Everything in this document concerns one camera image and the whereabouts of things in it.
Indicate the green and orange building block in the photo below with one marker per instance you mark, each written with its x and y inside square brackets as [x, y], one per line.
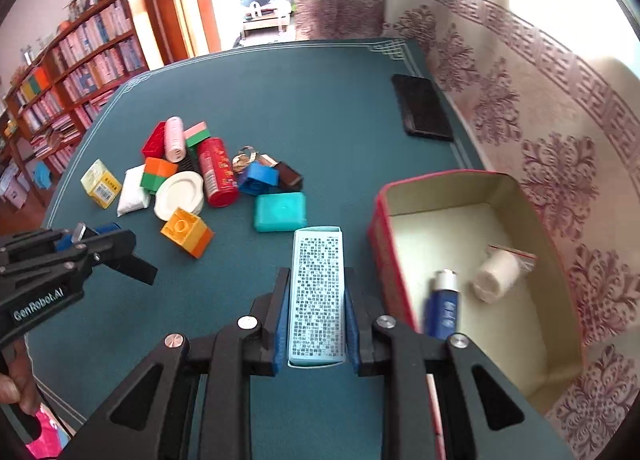
[157, 175]

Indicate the white tissue packet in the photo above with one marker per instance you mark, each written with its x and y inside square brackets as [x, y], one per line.
[131, 195]

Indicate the wooden bookshelf with books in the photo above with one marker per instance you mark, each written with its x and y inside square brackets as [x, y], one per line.
[85, 55]

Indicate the white round lid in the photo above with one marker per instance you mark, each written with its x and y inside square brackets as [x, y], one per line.
[177, 195]

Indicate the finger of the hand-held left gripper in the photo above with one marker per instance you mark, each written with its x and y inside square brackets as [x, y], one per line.
[127, 255]
[105, 230]

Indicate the black smartphone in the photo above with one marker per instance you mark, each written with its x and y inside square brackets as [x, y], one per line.
[422, 107]

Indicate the dark blue tube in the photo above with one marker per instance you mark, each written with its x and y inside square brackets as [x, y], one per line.
[442, 310]

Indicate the light blue patterned box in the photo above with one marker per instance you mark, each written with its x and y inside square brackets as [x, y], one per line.
[317, 300]

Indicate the purple patterned white cloth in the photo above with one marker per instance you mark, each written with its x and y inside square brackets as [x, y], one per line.
[550, 115]

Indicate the red can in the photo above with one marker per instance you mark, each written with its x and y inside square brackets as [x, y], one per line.
[216, 172]

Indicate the wooden door frame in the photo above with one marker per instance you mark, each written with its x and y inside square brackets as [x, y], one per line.
[175, 0]

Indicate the red building block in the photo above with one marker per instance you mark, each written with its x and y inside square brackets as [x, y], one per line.
[152, 142]

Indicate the pink hair roller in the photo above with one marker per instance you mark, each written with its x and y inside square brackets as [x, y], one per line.
[175, 137]

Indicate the green felt desktop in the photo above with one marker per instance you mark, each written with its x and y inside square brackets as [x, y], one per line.
[310, 115]

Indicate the pale yellow box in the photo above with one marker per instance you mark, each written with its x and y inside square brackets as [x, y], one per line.
[100, 182]

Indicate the bunch of keys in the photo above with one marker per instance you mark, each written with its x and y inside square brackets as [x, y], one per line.
[245, 160]

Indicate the orange and yellow building block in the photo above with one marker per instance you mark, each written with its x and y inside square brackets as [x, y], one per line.
[187, 235]

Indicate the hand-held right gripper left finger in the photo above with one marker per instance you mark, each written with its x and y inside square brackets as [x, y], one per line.
[281, 325]

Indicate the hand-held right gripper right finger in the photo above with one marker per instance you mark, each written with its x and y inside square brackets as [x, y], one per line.
[353, 335]

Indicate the white low cabinet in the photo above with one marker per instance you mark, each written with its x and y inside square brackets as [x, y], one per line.
[265, 20]

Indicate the white roll in plastic bag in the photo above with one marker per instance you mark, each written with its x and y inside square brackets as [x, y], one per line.
[495, 275]

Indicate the blue building block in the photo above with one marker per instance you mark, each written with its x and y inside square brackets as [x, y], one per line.
[257, 179]

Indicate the pink and green building block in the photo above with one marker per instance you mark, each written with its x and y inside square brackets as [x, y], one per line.
[197, 136]

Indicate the person's left hand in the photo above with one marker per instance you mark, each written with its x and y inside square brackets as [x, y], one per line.
[17, 392]

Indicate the teal dental floss box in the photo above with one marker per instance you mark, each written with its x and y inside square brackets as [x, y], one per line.
[280, 212]

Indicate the blue plastic stool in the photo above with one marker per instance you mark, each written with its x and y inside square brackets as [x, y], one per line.
[41, 175]

